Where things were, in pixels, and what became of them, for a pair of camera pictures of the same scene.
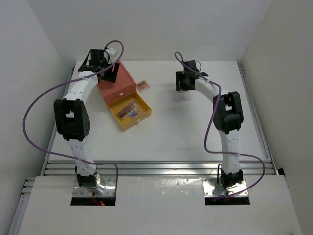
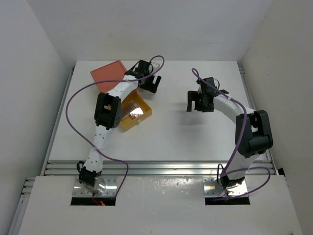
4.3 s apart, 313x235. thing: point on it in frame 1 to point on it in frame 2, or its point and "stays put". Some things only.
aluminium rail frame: [65, 167] stays put
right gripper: [180, 76] to [193, 96]
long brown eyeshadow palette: [126, 111] stays put
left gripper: [110, 76] to [151, 87]
